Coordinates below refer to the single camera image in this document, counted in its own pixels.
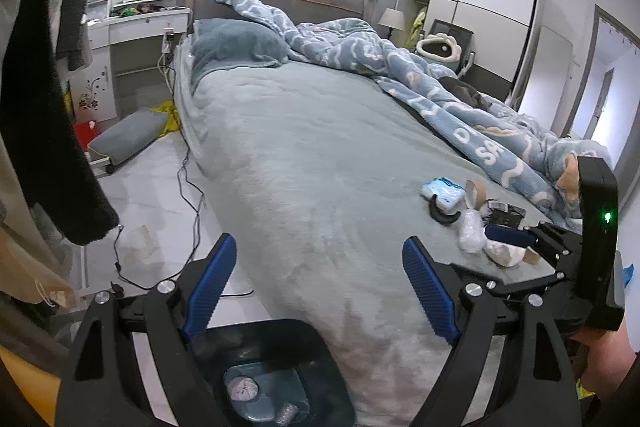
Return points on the dark trash bin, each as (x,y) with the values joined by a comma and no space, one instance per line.
(310,357)

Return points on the grey-blue fleece bed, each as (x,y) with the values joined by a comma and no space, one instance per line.
(300,167)

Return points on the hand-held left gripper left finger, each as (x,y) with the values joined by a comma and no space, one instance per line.
(215,279)

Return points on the red box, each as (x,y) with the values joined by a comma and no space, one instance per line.
(85,136)

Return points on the person's right forearm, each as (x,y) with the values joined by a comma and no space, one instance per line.
(610,367)

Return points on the blue white packet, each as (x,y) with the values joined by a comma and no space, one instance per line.
(445,192)

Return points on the small clear plastic wad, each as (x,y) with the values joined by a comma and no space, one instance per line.
(286,413)

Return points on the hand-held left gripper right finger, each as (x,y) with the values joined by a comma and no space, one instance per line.
(430,292)

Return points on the white tissue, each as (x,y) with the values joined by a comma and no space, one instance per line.
(505,254)
(243,390)

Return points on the blue-grey pillow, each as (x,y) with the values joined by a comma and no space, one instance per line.
(230,44)

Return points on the white wardrobe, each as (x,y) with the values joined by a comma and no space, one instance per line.
(492,7)

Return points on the white cabinet floral decal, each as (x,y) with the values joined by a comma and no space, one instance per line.
(92,92)

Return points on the yellow garment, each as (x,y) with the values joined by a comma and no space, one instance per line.
(20,387)

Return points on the beige bedside lamp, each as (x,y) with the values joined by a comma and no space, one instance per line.
(392,19)

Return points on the black curved object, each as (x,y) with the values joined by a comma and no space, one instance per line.
(442,217)

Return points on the black hanging garment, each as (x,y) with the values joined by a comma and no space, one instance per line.
(40,132)

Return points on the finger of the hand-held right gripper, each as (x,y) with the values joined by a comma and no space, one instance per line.
(520,287)
(507,235)

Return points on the yellow cloth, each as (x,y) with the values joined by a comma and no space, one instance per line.
(167,117)

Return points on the grey floor cushion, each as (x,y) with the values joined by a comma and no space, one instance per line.
(130,134)

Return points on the white dressing table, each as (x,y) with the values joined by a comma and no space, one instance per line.
(135,28)

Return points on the beige hanging garment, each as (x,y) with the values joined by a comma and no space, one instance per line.
(30,257)

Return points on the dark cloth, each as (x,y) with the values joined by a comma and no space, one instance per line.
(465,91)

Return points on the blue printed blanket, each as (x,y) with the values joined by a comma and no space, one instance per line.
(350,47)

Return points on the clear plastic wrapper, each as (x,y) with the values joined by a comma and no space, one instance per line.
(470,232)

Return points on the black tissue pack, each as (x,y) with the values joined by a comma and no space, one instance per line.
(505,213)

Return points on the white plush cushion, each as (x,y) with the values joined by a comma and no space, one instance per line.
(436,48)

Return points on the white door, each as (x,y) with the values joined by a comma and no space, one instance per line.
(547,77)

